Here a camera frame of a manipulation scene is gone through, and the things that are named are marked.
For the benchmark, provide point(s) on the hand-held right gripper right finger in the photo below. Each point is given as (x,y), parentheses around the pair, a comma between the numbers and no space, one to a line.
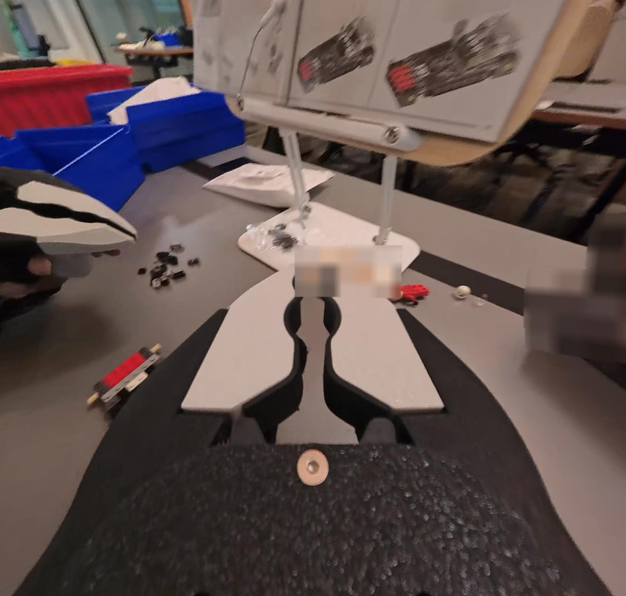
(386,361)

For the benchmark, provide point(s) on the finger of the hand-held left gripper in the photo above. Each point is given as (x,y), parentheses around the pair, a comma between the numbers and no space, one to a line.
(63,236)
(73,202)

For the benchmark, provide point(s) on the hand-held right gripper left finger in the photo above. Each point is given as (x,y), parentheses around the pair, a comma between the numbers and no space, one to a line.
(234,361)

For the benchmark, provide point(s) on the small brick pieces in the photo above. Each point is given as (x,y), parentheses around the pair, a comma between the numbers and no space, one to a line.
(166,266)

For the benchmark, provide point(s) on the brick car chassis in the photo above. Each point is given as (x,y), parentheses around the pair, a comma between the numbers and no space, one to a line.
(124,371)

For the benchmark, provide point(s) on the grey instruction booklet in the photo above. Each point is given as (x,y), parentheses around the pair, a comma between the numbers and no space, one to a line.
(244,43)

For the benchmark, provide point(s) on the white book stand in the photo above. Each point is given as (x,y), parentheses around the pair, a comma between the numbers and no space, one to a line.
(332,121)

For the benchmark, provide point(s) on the grey desk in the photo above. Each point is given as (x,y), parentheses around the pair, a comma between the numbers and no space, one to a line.
(489,361)

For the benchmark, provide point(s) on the person's left hand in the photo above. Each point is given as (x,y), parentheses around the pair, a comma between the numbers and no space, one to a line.
(39,266)

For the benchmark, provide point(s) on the red minifigure torso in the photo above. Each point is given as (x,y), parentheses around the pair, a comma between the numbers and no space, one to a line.
(415,291)

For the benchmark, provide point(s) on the white minifigure helmet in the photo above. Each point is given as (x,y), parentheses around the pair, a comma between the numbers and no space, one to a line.
(461,292)

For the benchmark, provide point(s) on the red plastic bin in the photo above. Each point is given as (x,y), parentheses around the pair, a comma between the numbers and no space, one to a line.
(58,97)

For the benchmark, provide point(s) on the small clear plastic piece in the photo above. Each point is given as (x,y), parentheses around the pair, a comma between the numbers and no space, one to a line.
(480,301)

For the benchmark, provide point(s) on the clear bag of black gears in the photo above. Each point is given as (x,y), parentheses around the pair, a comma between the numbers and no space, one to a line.
(274,236)

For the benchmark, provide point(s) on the white printed paper sheet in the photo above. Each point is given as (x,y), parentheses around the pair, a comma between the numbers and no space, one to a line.
(156,97)

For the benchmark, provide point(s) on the yellow plastic bin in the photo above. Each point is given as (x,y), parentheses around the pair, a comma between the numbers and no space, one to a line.
(73,62)

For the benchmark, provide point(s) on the long wooden work table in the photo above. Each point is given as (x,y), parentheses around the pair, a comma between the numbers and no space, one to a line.
(156,53)

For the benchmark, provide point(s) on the white printed paper bag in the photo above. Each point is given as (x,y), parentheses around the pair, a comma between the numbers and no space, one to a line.
(264,185)

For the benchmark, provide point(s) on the brown edged grey table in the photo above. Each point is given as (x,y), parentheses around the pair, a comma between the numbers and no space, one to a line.
(582,102)

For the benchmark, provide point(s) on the tan moulded chair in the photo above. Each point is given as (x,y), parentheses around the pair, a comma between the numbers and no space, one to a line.
(591,33)

